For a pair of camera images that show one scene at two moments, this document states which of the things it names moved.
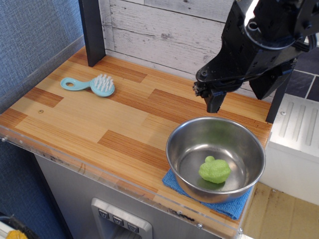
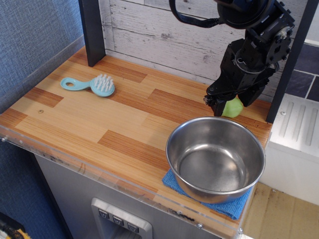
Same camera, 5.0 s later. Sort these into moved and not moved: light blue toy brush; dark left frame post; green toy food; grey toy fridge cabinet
Moved: green toy food
Not moved: dark left frame post; grey toy fridge cabinet; light blue toy brush
